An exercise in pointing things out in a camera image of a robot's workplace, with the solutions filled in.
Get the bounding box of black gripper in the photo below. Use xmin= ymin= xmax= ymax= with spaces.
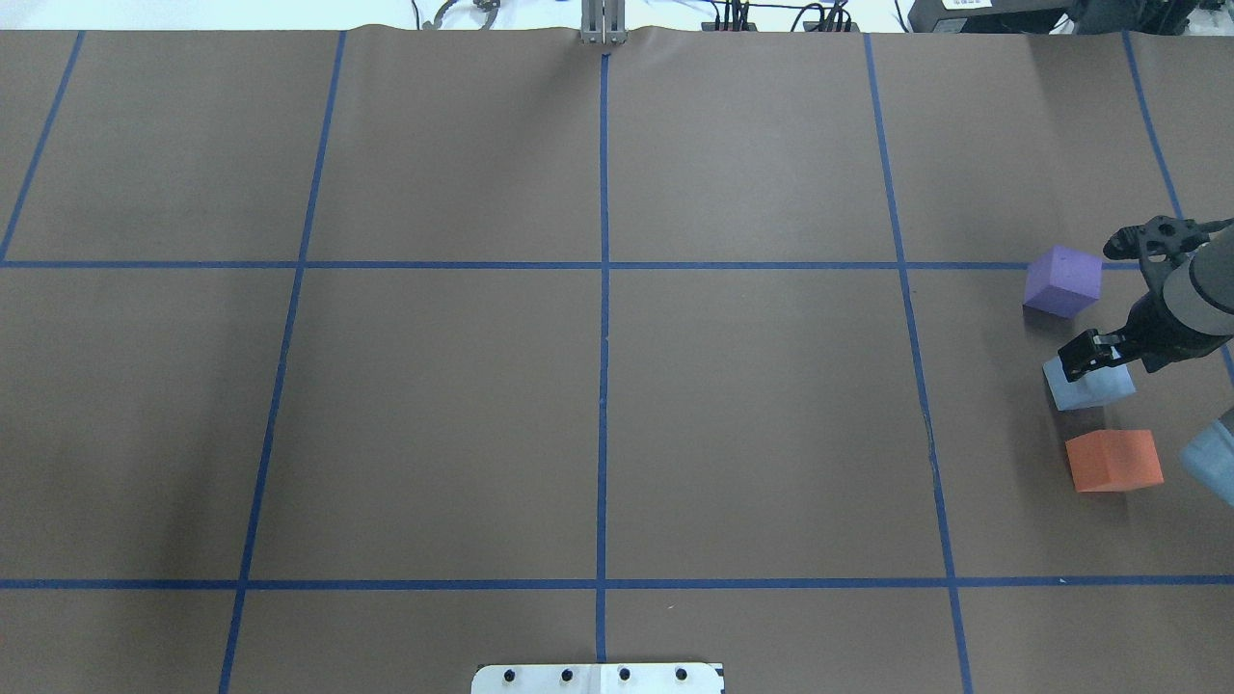
xmin=1058 ymin=293 xmax=1232 ymax=379

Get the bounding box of light blue foam block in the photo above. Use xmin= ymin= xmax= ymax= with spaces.
xmin=1043 ymin=356 xmax=1137 ymax=412

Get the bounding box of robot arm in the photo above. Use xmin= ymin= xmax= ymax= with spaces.
xmin=1043 ymin=216 xmax=1233 ymax=412

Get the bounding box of purple foam block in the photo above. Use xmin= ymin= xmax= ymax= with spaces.
xmin=1022 ymin=245 xmax=1104 ymax=319

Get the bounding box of orange foam block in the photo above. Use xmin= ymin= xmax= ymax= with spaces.
xmin=1062 ymin=429 xmax=1165 ymax=494

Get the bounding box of black laptop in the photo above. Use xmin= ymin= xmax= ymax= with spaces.
xmin=903 ymin=1 xmax=1232 ymax=36

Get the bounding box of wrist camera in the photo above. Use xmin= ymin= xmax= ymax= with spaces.
xmin=1102 ymin=216 xmax=1232 ymax=262

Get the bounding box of aluminium frame post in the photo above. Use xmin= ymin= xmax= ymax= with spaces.
xmin=580 ymin=0 xmax=629 ymax=44

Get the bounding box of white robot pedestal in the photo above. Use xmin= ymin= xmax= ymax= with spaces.
xmin=470 ymin=661 xmax=727 ymax=693

